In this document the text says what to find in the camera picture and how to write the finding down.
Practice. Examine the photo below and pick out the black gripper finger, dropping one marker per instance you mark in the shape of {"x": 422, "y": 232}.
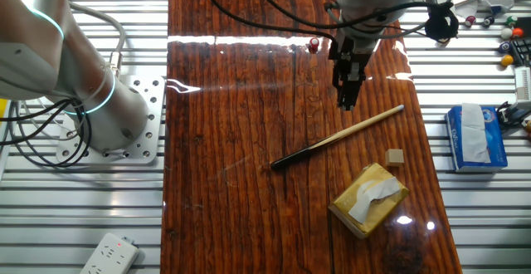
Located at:
{"x": 347, "y": 97}
{"x": 353, "y": 72}

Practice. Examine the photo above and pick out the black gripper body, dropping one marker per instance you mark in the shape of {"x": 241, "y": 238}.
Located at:
{"x": 352, "y": 50}

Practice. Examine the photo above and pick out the wooden pool cue black butt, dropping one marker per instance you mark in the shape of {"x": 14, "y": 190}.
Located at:
{"x": 332, "y": 139}

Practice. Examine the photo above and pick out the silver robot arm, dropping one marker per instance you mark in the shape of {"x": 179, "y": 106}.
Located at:
{"x": 83, "y": 70}

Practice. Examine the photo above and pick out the red white pool ball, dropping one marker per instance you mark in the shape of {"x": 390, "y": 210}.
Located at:
{"x": 314, "y": 45}

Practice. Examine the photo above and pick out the maroon pool ball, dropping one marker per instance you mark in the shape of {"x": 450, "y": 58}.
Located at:
{"x": 470, "y": 21}

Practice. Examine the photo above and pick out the navy pool ball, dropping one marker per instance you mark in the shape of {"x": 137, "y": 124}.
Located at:
{"x": 488, "y": 21}

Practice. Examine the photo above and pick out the blue pool ball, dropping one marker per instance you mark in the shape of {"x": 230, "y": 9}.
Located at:
{"x": 504, "y": 47}

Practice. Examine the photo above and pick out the yellow pool ball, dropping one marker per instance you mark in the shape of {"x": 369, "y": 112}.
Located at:
{"x": 507, "y": 60}

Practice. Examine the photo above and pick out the green pool ball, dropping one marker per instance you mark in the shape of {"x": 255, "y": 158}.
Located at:
{"x": 512, "y": 20}

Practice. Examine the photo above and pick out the orange pool ball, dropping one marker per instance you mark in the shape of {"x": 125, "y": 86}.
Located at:
{"x": 517, "y": 32}

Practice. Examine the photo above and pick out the small wooden cube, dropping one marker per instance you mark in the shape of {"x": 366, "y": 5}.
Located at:
{"x": 394, "y": 158}

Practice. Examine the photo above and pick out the gold tissue pack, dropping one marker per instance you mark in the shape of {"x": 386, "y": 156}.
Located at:
{"x": 348, "y": 201}

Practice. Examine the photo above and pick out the blue tissue box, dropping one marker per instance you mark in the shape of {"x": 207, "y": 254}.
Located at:
{"x": 495, "y": 141}

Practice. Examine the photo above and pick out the black keyboard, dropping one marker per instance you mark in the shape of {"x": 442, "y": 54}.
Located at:
{"x": 523, "y": 52}

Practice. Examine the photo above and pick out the white power strip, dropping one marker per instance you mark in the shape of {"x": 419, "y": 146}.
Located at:
{"x": 110, "y": 255}

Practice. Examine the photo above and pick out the silver ribbed camera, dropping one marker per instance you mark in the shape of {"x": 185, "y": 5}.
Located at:
{"x": 523, "y": 84}

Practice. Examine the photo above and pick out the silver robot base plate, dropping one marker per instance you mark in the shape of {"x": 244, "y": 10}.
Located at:
{"x": 153, "y": 112}

